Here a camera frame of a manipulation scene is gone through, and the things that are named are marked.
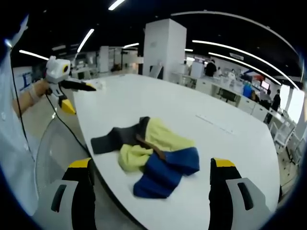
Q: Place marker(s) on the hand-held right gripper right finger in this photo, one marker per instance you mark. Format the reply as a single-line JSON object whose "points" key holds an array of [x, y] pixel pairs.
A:
{"points": [[230, 203]]}

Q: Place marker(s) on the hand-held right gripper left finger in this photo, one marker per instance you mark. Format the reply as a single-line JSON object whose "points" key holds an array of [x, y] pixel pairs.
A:
{"points": [[64, 203]]}

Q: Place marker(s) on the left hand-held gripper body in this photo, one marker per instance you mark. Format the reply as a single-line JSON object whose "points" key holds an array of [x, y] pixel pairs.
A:
{"points": [[56, 69]]}

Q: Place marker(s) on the yellow blue grey garment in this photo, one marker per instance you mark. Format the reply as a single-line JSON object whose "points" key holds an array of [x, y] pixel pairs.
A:
{"points": [[168, 165]]}

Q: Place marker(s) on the person's left hand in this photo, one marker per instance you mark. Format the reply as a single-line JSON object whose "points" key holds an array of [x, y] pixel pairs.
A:
{"points": [[40, 88]]}

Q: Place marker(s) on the person's white shirt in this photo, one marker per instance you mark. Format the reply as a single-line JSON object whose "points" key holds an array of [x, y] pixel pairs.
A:
{"points": [[12, 143]]}

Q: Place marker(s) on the white chair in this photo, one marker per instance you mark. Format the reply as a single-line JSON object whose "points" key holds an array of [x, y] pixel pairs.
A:
{"points": [[285, 134]]}

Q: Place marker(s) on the white square pillar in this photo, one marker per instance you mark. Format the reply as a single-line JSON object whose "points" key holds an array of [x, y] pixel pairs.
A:
{"points": [[165, 48]]}

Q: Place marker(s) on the red lit screen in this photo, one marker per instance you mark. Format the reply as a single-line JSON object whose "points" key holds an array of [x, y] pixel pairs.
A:
{"points": [[265, 84]]}

